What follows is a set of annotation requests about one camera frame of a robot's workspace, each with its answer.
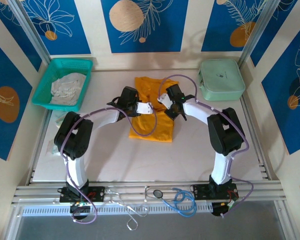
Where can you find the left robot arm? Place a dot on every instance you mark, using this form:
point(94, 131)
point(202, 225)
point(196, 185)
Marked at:
point(72, 140)

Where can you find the aluminium frame post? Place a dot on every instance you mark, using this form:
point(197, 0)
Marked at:
point(33, 32)
point(259, 32)

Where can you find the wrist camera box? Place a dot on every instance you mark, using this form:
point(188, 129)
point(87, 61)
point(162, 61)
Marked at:
point(145, 108)
point(165, 100)

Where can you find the white t-shirt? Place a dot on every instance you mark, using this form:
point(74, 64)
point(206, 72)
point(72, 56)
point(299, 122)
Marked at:
point(67, 87)

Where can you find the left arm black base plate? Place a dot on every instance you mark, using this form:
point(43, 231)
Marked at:
point(97, 193)

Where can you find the yellow t-shirt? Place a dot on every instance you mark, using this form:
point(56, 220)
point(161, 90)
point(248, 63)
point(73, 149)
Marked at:
point(152, 127)

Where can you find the teal plastic basket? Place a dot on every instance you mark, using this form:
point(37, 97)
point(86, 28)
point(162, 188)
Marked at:
point(72, 65)

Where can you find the round black silver disc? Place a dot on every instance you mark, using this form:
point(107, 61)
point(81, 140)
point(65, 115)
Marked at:
point(157, 193)

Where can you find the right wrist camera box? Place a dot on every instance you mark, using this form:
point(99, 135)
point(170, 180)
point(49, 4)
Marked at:
point(165, 100)

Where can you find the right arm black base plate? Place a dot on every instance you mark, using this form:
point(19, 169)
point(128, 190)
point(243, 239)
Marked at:
point(200, 192)

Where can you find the clear plastic bag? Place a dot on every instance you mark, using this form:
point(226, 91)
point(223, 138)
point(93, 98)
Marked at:
point(52, 148)

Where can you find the aluminium frame rail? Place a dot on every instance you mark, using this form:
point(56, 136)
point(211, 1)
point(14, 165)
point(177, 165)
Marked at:
point(27, 195)

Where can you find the plastic packet with cream content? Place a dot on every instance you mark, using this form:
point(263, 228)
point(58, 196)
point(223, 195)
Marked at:
point(60, 120)

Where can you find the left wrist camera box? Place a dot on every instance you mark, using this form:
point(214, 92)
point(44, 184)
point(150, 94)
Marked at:
point(145, 108)

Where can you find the mint green zip case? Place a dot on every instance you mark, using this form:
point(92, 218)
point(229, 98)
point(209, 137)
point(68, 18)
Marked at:
point(221, 80)

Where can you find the white table cloth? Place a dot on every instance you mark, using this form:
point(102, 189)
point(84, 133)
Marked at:
point(140, 160)

